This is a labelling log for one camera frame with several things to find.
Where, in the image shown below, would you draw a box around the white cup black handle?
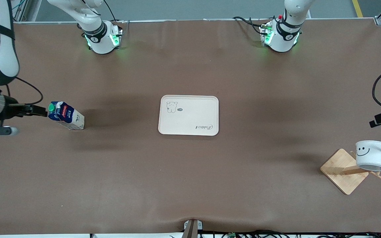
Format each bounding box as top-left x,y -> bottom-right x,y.
355,140 -> 381,172

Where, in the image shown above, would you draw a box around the cream plastic tray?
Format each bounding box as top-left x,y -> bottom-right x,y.
158,95 -> 219,136

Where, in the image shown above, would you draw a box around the brown table mat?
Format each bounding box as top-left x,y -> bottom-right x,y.
0,19 -> 381,235

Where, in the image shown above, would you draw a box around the black base power cables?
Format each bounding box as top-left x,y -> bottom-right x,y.
233,16 -> 271,35

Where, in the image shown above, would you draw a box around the blue white milk carton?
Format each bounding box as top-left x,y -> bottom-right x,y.
48,101 -> 85,131

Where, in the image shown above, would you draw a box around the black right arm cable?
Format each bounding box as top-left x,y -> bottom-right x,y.
7,77 -> 44,106

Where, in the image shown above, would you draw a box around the metal table edge bracket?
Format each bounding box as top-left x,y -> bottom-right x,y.
183,219 -> 203,238

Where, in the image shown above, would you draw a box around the wooden cup rack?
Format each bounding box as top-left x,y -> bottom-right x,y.
320,141 -> 381,195

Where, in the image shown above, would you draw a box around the aluminium frame with green cables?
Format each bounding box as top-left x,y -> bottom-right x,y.
10,0 -> 29,24

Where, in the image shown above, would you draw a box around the thin black base cable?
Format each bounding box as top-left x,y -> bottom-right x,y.
103,0 -> 130,33

